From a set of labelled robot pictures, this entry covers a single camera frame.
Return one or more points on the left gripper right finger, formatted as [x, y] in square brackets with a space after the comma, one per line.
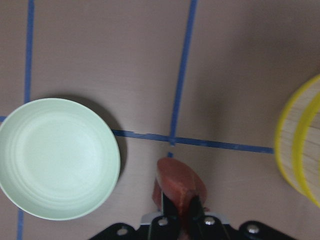
[205, 226]

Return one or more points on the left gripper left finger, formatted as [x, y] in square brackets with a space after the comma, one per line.
[166, 226]

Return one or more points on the brown red bun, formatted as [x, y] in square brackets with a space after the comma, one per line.
[179, 183]

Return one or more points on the yellow bamboo steamer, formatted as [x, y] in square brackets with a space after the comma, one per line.
[297, 140]

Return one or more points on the light green plate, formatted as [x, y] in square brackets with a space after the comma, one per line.
[58, 159]

